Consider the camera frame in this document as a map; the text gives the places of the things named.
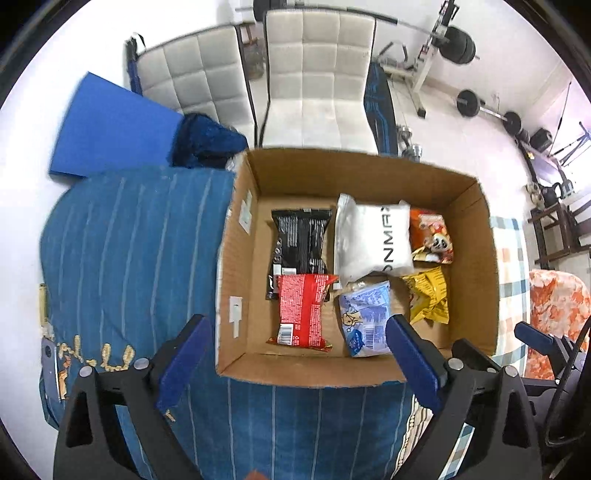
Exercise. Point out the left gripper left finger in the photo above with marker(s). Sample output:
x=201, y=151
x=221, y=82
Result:
x=176, y=360

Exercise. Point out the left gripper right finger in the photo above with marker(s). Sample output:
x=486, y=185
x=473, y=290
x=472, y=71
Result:
x=420, y=361

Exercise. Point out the yellow snack bag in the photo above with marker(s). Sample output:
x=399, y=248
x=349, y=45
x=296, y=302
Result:
x=428, y=296

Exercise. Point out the blue white tissue pack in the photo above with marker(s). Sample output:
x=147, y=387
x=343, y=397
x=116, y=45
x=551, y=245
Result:
x=364, y=314

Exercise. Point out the red snack bag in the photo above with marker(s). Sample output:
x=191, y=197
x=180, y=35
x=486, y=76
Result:
x=301, y=297

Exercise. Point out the black snack bag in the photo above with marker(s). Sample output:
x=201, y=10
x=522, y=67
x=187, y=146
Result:
x=298, y=248

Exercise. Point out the orange white floral blanket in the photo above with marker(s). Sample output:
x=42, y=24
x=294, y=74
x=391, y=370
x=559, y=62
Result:
x=560, y=303

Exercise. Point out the plaid checkered blanket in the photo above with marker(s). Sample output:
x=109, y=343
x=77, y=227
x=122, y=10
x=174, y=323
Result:
x=514, y=285

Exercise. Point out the blue striped blanket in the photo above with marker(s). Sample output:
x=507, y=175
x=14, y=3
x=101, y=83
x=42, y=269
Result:
x=128, y=257

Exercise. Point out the orange panda snack bag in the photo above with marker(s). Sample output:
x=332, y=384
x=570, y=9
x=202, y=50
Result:
x=429, y=237

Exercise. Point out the white pillow pack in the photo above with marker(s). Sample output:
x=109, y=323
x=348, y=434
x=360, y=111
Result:
x=371, y=239

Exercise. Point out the open cardboard box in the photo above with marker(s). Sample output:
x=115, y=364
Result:
x=285, y=179

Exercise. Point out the dark wooden chair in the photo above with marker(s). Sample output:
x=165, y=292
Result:
x=562, y=218

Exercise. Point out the chrome dumbbell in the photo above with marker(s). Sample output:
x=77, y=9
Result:
x=409, y=149

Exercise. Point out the dark blue crumpled cloth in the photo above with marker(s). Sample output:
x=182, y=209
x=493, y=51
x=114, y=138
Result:
x=201, y=142

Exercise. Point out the black treadmill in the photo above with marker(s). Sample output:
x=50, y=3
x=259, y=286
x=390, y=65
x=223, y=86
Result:
x=543, y=169

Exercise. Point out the blue foam mat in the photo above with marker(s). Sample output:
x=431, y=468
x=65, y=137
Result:
x=107, y=127

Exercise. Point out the short barbell on floor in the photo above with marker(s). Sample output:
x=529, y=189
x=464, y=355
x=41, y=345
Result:
x=470, y=105

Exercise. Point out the white weight rack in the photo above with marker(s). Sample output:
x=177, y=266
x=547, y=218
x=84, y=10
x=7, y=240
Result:
x=414, y=72

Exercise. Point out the grey quilted cushion left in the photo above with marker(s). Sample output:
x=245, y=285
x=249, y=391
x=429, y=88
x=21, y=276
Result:
x=201, y=72

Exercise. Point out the long barbell on rack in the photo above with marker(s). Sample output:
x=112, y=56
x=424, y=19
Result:
x=453, y=43

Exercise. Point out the white quilted cushion right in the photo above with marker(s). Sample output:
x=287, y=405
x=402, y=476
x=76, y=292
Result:
x=318, y=63

